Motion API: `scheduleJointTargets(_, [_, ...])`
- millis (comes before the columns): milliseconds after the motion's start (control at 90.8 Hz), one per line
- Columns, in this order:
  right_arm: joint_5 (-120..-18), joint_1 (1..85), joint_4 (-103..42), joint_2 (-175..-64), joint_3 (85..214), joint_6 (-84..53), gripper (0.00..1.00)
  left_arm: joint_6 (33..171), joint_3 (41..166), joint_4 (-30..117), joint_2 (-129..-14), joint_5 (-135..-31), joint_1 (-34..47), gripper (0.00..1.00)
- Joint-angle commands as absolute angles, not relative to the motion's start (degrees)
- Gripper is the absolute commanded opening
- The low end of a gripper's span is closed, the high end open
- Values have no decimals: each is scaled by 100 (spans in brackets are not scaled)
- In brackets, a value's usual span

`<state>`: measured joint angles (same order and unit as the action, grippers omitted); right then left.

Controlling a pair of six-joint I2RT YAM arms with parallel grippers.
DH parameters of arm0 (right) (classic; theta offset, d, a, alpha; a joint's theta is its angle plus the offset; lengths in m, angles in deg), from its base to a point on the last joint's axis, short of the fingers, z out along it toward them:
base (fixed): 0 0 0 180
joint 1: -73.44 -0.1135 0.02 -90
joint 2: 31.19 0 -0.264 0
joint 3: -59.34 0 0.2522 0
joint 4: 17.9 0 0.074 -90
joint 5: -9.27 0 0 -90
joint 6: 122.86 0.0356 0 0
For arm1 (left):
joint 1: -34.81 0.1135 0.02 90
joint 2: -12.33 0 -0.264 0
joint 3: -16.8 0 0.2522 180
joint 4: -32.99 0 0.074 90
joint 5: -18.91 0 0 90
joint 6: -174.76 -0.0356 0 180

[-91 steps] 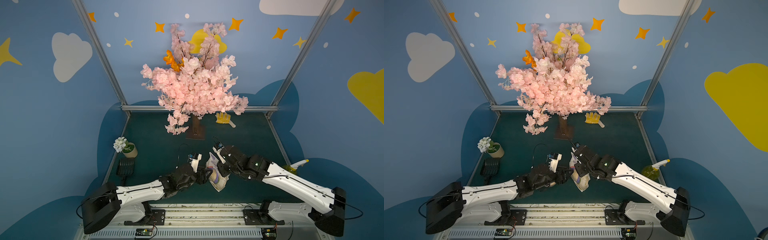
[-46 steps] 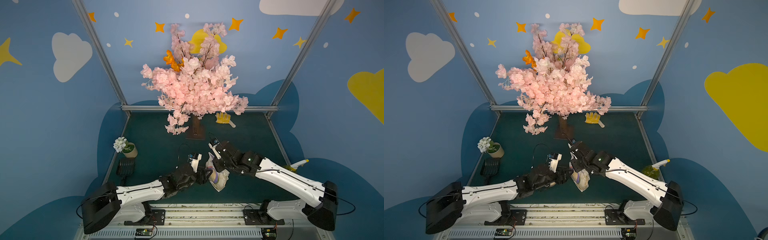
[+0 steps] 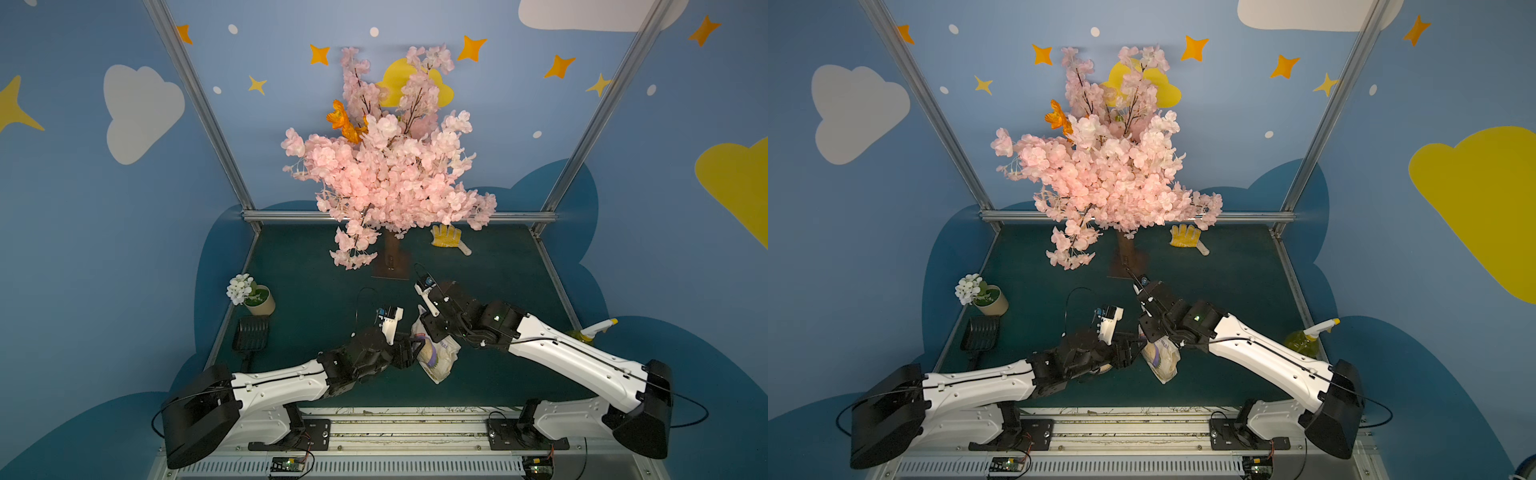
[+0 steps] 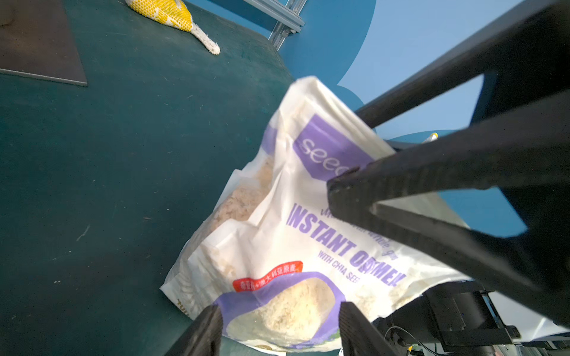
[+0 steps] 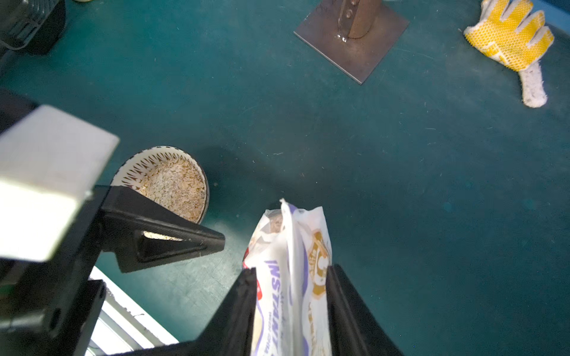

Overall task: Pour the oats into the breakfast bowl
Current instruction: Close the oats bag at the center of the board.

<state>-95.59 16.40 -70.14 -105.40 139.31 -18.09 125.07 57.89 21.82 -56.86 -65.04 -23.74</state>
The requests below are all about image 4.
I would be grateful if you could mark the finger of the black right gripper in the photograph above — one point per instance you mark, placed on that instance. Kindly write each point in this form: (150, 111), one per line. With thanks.
(523, 57)
(527, 150)

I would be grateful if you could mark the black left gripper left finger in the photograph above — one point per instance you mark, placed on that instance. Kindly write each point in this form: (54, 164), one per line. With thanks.
(203, 337)

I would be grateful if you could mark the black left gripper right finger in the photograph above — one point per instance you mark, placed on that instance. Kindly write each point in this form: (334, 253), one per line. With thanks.
(359, 336)

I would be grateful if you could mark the white purple oats bag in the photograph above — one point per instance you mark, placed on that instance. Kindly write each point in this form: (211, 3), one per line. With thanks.
(272, 256)

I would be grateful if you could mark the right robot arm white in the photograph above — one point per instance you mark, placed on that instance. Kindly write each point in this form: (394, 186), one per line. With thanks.
(457, 315)

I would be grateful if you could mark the yellow green spray bottle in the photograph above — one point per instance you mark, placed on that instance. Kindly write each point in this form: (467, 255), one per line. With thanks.
(431, 138)

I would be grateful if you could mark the yellow dotted work glove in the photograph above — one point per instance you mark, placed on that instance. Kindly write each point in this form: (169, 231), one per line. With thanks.
(174, 14)

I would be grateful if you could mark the brown metal tree base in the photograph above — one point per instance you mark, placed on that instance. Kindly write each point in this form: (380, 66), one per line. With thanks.
(37, 42)

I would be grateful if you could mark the aluminium frame post right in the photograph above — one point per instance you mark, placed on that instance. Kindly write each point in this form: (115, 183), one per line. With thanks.
(280, 31)

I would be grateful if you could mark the aluminium frame rail back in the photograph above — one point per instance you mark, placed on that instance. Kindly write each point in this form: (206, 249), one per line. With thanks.
(288, 15)

